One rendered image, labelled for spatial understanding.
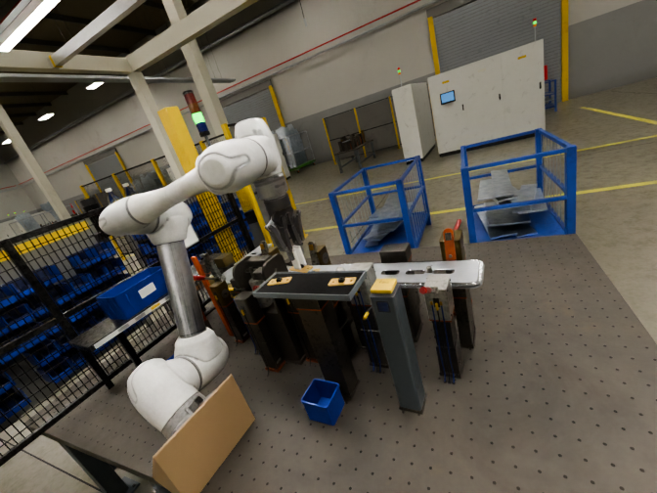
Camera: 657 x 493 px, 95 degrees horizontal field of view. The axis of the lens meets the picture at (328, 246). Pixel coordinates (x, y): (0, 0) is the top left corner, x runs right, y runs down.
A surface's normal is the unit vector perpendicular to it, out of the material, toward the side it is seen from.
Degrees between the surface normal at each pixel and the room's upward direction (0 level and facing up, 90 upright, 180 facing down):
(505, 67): 90
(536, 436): 0
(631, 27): 90
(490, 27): 90
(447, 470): 0
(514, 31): 90
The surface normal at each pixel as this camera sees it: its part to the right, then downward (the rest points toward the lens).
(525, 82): -0.37, 0.44
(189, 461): 0.83, -0.04
